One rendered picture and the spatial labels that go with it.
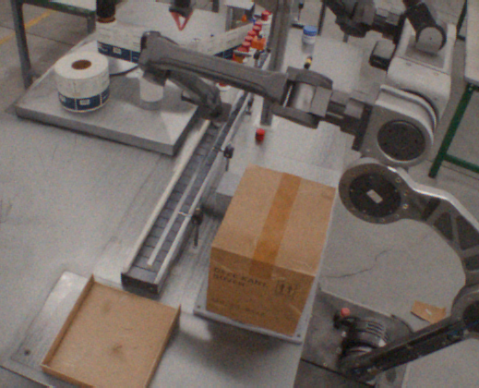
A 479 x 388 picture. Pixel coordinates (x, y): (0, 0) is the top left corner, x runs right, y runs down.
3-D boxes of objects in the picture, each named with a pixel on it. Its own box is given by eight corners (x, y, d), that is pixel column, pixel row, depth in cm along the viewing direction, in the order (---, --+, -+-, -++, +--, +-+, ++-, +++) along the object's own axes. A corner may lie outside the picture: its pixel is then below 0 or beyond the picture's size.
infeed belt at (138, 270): (266, 30, 250) (267, 23, 247) (281, 33, 249) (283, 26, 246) (125, 283, 135) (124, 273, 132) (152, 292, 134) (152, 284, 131)
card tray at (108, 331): (93, 280, 135) (91, 272, 132) (181, 309, 132) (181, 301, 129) (42, 371, 114) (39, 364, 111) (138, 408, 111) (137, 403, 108)
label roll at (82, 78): (102, 114, 180) (100, 80, 170) (52, 110, 179) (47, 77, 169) (114, 84, 194) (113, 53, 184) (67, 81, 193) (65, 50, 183)
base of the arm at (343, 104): (357, 153, 96) (374, 103, 88) (318, 139, 98) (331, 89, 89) (366, 130, 102) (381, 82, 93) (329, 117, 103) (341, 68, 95)
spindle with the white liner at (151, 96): (146, 94, 191) (145, 25, 170) (167, 100, 190) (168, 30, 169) (136, 107, 185) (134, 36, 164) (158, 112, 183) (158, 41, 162)
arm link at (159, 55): (119, 63, 105) (136, 21, 105) (144, 78, 119) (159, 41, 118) (316, 125, 95) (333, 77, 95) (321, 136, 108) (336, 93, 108)
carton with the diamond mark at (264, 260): (238, 230, 151) (248, 162, 132) (316, 252, 148) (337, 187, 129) (204, 310, 130) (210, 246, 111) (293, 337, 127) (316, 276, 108)
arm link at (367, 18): (377, 27, 128) (382, 9, 127) (341, 16, 130) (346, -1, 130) (375, 38, 137) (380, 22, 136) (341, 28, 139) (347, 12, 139)
